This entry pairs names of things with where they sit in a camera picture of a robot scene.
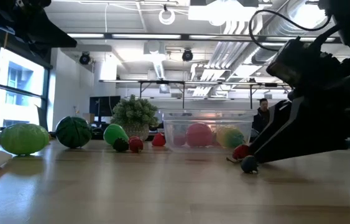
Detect overhead rail with light bars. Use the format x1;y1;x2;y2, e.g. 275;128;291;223
67;32;340;43

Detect black aluminium table frame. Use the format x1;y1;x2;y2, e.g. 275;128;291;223
0;132;350;152

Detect red toy tomato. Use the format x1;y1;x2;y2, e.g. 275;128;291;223
185;122;213;148

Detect dark blue toy blueberry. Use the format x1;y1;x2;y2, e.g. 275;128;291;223
240;155;259;174

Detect small red toy fruit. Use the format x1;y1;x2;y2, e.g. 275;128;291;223
173;133;187;147

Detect clear plastic tupperware container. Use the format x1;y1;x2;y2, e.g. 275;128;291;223
161;108;256;154

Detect black background rig frame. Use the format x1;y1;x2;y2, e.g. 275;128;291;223
139;79;292;110

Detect dark toy blackberry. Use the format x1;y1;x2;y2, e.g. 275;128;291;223
112;138;130;153

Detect white cable coil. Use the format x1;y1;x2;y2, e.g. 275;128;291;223
158;8;176;26

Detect potted green succulent plant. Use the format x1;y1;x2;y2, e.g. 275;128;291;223
111;94;159;143

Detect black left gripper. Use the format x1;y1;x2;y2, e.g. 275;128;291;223
0;0;78;58

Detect yellow toy fruit green stem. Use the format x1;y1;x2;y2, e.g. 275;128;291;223
216;126;246;149

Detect green toy pear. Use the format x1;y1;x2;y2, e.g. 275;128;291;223
103;123;130;146

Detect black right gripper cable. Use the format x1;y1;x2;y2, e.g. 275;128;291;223
248;9;333;53

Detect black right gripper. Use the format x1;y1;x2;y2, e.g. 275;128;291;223
249;36;350;164

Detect red toy raspberry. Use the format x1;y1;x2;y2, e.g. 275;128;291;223
128;136;144;154

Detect black computer monitor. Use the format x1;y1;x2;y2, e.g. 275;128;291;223
89;95;122;118

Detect striped toy watermelon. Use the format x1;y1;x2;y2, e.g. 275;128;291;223
55;116;93;149

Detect person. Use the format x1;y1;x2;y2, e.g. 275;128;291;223
251;98;272;134

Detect silver ceiling duct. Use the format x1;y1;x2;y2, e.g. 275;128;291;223
251;0;334;65

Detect light green toy cabbage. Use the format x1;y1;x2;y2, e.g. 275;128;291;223
0;123;50;156

